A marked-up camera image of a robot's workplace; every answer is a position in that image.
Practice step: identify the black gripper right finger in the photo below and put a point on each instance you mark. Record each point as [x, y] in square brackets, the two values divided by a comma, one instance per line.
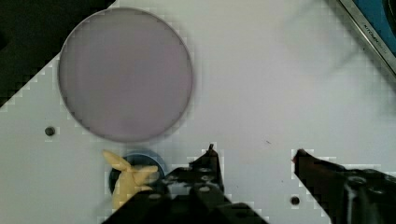
[348, 196]

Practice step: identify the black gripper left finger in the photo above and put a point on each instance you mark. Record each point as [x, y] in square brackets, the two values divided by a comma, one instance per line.
[192, 195]

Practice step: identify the yellow peeled banana toy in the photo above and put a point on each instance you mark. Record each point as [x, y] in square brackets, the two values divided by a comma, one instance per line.
[131, 180]

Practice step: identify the small blue cup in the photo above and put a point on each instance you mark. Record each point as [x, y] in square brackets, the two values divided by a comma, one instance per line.
[142, 158]

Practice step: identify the round grey plate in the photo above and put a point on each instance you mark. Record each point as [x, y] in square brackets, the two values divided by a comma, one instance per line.
[125, 75]

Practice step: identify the silver toaster oven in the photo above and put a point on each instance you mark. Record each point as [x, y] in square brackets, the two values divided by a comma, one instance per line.
[375, 21]

